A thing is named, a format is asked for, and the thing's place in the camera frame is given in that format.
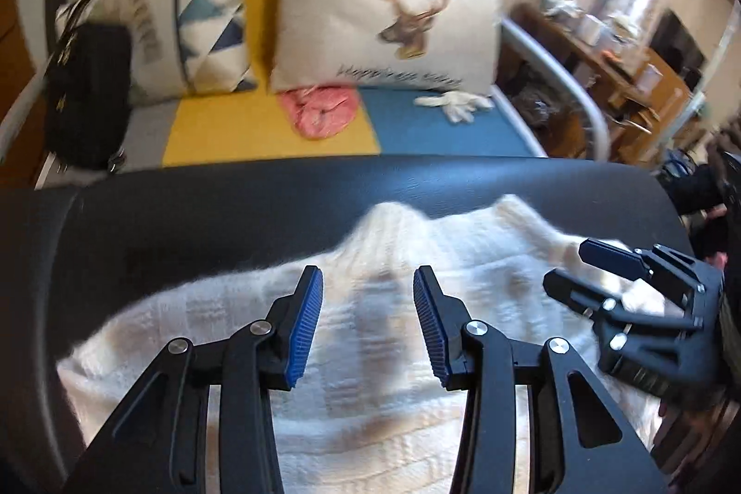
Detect wooden side table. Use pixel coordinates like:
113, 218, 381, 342
503, 2, 710, 165

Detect white jar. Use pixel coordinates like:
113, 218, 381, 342
579, 13, 606, 44

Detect black monitor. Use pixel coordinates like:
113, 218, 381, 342
651, 8, 707, 72

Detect glass jars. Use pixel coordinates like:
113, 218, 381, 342
538, 0, 583, 20

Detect pink patterned cloth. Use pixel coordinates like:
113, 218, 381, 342
279, 86, 358, 142

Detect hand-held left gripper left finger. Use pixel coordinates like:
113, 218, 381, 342
61, 265, 325, 494

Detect triangle pattern pillow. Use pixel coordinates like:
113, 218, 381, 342
55, 0, 258, 107

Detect deer print pillow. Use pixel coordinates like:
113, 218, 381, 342
267, 0, 507, 95

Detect white knit sweater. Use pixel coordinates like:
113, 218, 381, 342
57, 194, 666, 494

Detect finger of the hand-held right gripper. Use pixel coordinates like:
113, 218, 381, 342
543, 267, 685, 351
579, 238, 697, 292

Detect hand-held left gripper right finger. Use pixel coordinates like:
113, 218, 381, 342
412, 265, 672, 494

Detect white gloves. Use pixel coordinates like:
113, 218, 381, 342
414, 89, 496, 125

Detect black handbag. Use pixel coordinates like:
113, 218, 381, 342
43, 0, 145, 174

